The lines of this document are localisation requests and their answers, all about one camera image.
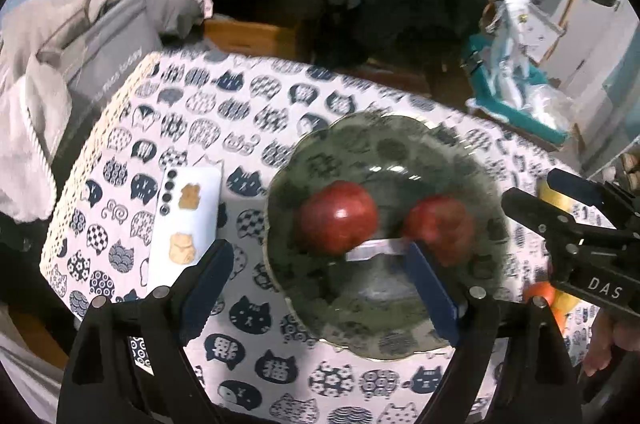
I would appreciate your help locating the red apple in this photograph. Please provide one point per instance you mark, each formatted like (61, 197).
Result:
(337, 216)
(442, 226)

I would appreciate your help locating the clear plastic bag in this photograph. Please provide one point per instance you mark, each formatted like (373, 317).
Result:
(547, 104)

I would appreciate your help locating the wooden box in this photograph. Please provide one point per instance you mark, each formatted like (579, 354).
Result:
(250, 37)

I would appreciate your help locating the grey fabric bag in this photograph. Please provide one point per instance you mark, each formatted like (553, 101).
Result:
(110, 44)

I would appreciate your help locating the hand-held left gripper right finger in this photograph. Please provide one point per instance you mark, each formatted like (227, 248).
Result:
(431, 294)

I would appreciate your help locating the yellow pear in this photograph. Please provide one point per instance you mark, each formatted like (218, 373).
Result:
(554, 200)

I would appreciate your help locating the cat print tablecloth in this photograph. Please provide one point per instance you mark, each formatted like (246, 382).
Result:
(260, 114)

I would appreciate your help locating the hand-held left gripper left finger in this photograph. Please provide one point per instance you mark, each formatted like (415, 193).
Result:
(207, 289)

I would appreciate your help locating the white printed plastic bag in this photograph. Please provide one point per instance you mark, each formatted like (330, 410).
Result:
(512, 29)

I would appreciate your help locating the white towel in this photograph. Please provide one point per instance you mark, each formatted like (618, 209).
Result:
(25, 154)

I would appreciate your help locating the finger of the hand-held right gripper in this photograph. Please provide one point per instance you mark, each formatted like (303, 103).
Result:
(537, 211)
(575, 185)

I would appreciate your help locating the teal cardboard box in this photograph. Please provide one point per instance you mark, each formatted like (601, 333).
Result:
(537, 124)

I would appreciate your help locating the person's right hand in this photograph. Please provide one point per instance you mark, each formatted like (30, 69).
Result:
(607, 344)

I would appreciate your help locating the orange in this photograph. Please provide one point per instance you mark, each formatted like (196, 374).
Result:
(542, 293)

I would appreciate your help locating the green glass plate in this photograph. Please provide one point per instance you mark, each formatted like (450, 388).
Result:
(385, 154)

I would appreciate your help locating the white phone with cat stickers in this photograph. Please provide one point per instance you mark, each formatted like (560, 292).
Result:
(195, 214)

